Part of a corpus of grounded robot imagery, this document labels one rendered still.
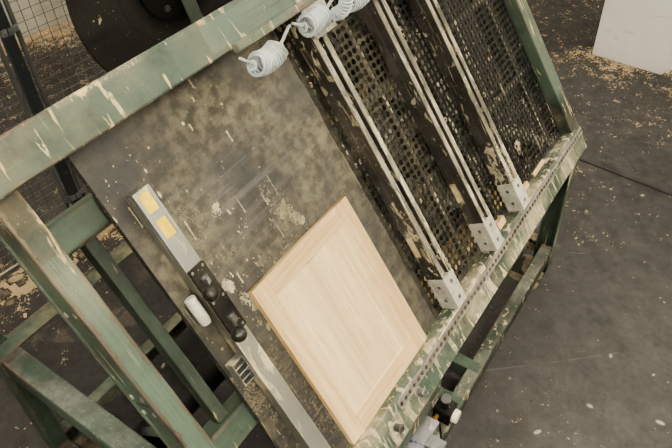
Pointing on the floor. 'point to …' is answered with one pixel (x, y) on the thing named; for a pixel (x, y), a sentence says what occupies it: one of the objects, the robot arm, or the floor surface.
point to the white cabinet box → (638, 9)
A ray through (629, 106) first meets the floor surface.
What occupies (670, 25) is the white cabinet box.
